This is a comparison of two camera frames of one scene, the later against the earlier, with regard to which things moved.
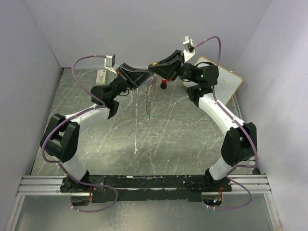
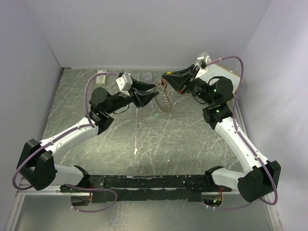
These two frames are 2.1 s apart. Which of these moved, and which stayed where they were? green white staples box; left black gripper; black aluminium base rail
Moved: left black gripper
Stayed: green white staples box; black aluminium base rail
